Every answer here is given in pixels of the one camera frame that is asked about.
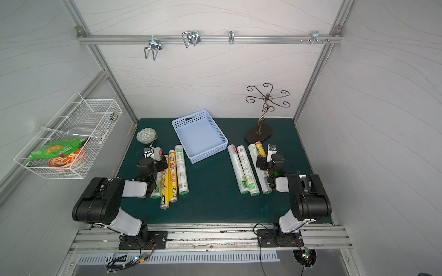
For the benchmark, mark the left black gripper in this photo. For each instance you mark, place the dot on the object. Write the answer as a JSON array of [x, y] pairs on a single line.
[[152, 160]]

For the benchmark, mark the white green wrap roll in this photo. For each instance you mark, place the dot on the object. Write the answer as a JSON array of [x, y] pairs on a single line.
[[250, 179], [157, 155]]

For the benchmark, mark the light blue plastic basket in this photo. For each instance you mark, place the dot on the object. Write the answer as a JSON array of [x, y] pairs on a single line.
[[199, 135]]

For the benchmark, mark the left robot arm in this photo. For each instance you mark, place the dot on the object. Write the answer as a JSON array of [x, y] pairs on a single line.
[[100, 203]]

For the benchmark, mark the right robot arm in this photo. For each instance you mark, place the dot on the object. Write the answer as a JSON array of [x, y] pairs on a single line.
[[308, 199]]

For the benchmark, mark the yellow wrap roll long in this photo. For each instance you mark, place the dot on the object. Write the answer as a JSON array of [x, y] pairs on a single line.
[[165, 185]]

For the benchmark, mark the clear wrap roll right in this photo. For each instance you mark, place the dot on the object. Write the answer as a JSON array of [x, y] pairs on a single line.
[[254, 153]]

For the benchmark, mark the dark green table mat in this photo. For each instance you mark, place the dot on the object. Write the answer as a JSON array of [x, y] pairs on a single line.
[[214, 195]]

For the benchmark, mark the bronze jewelry tree stand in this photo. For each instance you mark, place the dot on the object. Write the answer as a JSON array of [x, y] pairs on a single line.
[[263, 131]]

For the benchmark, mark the orange snack bag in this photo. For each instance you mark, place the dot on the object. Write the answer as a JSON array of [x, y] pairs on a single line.
[[74, 160]]

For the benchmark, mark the green snack bag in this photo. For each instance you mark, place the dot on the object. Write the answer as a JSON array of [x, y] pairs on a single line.
[[57, 148]]

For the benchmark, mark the double metal hook left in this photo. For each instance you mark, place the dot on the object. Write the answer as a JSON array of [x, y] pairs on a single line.
[[153, 48]]

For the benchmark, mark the double metal hook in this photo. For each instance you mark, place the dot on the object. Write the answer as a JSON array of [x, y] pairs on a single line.
[[191, 38], [153, 48]]

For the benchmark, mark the metal hook right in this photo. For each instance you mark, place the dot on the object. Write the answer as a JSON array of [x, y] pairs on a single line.
[[315, 39]]

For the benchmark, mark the double metal hook middle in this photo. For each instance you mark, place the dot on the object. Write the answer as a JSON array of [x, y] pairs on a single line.
[[191, 38]]

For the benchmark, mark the single metal hook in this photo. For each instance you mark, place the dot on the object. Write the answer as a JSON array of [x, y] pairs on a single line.
[[231, 37]]

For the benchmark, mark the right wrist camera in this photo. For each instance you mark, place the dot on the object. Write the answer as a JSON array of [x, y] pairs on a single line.
[[272, 149]]

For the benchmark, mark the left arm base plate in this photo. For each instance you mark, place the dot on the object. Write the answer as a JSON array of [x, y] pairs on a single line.
[[154, 239]]

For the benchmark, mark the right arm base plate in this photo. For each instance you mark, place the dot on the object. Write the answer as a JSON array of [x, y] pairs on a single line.
[[271, 239]]

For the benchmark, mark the aluminium front rail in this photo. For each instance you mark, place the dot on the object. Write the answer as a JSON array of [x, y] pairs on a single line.
[[211, 237]]

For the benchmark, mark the aluminium rail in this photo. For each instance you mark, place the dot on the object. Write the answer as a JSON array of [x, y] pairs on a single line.
[[211, 237], [215, 39]]

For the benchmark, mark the white wire wall basket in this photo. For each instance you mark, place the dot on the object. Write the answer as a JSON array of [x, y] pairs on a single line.
[[83, 118]]

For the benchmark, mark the white slotted cable duct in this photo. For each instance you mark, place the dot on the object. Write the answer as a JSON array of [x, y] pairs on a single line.
[[183, 257]]

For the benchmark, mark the aluminium top rail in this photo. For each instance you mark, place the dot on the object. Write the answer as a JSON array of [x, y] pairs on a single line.
[[215, 39]]

